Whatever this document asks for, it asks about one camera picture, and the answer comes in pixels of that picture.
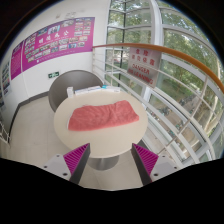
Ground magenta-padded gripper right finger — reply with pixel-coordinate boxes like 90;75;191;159
130;143;184;186

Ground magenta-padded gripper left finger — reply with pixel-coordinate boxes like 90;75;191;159
42;142;92;185

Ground pink towel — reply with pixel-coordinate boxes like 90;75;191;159
67;99;140;132

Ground small upright white box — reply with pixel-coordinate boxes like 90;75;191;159
66;86;75;99

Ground grey round-backed chair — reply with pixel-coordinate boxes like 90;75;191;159
48;69;104;114

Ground flat white and blue box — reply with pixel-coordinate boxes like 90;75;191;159
101;84;121;94

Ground white stair railing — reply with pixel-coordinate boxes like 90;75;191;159
0;121;12;146

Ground green exit sign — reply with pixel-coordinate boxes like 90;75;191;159
47;70;61;79

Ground white warning sign red letters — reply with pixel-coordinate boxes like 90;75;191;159
127;46;163;88

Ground white railing with orange handrail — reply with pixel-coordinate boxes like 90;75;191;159
91;42;224;168

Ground grey table pedestal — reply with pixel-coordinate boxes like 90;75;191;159
87;154;120;172

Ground white photo wall board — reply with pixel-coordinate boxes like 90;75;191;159
1;61;13;97

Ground narrow magenta wall poster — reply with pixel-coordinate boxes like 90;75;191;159
9;41;25;81

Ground large magenta wall poster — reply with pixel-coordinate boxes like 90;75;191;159
21;16;96;73

